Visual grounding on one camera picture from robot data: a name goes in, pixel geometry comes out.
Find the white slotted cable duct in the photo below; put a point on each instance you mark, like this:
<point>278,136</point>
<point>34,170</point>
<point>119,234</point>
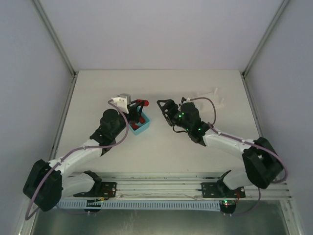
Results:
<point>140,205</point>

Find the black mounting plate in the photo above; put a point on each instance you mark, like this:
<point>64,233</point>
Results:
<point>214,190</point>
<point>103,189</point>

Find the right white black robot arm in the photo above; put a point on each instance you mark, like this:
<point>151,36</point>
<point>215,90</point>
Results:
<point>262,165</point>

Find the aluminium table edge rail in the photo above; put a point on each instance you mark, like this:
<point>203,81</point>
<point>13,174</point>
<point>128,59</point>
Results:
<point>253,106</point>
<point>62,118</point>

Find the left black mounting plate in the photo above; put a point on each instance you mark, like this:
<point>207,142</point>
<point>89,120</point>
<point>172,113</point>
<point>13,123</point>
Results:
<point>103,189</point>

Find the left aluminium frame post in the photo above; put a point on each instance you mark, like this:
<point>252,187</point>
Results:
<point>51,31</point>

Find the red spring in bin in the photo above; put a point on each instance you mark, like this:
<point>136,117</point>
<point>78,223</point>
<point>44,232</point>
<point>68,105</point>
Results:
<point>135,126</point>
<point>141,120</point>

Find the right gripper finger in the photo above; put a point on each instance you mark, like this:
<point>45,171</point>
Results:
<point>164,109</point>
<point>164,101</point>

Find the right aluminium frame post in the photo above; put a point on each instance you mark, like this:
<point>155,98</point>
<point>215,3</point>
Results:
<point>272,24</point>

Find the white peg stand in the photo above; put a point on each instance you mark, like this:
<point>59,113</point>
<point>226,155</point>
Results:
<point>204,105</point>

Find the aluminium frame post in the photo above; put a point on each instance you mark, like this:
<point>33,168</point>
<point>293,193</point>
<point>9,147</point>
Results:
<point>272,24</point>
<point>51,31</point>

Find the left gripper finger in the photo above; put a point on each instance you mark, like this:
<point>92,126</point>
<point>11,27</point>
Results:
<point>136,113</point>
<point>136,103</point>

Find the teal plastic bin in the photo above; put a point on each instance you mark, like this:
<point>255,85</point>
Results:
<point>142,127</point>

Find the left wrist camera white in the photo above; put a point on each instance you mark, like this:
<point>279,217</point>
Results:
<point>122,101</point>

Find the right aluminium table edge rail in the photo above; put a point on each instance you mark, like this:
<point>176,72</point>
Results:
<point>253,106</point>

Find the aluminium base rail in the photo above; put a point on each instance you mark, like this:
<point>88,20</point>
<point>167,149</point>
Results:
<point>180,186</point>

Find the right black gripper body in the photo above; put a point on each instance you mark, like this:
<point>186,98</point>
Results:
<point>172,111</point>

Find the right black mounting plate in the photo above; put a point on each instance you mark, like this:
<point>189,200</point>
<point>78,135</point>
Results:
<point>214,190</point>

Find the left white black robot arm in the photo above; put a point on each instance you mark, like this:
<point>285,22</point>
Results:
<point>49,182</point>

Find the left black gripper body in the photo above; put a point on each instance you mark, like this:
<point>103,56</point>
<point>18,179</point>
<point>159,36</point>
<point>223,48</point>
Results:
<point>133,110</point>

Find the left aluminium table edge rail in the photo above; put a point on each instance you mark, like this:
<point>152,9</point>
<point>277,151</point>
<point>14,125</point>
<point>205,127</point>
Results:
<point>62,118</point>

